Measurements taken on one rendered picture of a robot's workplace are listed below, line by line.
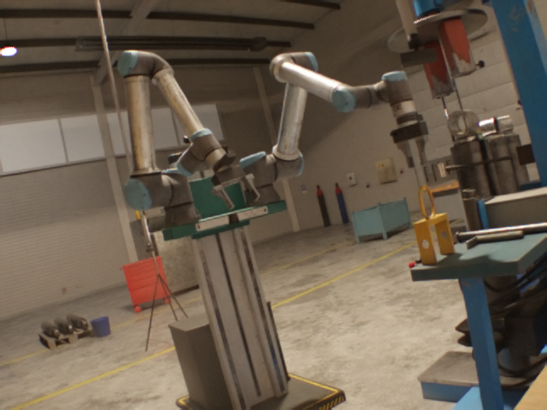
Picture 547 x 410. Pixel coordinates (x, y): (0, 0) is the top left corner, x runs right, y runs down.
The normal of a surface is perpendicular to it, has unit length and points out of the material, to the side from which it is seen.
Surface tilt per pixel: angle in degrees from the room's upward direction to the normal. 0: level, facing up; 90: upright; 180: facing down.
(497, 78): 90
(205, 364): 90
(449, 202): 90
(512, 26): 90
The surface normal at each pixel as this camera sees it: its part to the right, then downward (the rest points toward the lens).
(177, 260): 0.55, -0.14
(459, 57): -0.04, 0.01
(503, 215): -0.75, 0.18
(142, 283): 0.33, -0.08
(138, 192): -0.55, 0.22
